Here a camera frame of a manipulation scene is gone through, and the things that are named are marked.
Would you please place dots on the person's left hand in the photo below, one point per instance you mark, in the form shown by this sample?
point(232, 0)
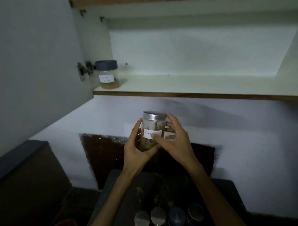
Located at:
point(133, 156)

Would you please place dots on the person's right hand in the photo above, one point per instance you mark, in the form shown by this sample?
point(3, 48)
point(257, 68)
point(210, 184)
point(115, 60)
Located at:
point(180, 146)

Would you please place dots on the person's left thumb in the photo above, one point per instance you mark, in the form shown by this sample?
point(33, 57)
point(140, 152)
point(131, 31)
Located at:
point(152, 149)

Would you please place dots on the person's right middle finger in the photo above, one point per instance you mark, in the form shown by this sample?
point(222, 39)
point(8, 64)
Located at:
point(170, 127)

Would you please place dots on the person's right thumb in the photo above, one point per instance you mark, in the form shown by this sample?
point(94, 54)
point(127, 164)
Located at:
point(159, 139)

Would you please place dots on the glass jar with silver lid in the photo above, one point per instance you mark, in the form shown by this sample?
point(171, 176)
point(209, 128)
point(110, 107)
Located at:
point(152, 121)

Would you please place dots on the person's left forearm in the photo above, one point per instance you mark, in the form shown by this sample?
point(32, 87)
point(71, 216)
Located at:
point(114, 200)

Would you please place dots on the person's right forearm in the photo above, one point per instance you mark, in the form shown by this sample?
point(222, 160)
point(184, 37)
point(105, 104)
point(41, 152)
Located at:
point(215, 200)

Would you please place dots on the small jar with silver lid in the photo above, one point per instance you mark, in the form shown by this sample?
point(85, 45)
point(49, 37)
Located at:
point(142, 218)
point(158, 215)

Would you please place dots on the small jar with blue lid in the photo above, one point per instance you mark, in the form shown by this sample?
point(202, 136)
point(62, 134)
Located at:
point(177, 216)

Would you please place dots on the glass jar with blue lid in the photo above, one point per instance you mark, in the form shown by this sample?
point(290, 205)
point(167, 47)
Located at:
point(107, 69)

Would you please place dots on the metal cabinet door hinge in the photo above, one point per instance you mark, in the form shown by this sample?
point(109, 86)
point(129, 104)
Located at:
point(85, 69)

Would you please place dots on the dark side counter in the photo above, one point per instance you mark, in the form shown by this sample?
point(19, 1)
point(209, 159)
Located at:
point(30, 186)

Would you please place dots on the grey cabinet door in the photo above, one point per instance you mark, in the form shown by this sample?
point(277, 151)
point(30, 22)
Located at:
point(39, 69)

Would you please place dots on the white wall cabinet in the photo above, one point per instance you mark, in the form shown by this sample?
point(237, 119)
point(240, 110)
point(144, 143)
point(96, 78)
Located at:
point(197, 83)

